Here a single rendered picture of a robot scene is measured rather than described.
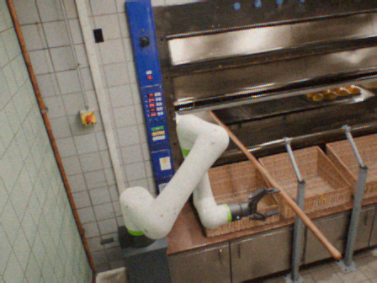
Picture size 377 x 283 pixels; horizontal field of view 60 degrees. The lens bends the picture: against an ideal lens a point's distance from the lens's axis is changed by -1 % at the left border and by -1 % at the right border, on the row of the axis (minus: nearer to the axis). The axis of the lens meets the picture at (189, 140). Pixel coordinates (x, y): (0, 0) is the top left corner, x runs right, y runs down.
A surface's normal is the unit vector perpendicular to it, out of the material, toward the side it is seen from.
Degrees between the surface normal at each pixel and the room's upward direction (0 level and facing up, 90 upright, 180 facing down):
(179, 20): 90
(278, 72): 70
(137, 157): 90
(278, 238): 90
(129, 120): 90
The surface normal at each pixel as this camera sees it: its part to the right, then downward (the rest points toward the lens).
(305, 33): 0.18, 0.08
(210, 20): 0.22, 0.48
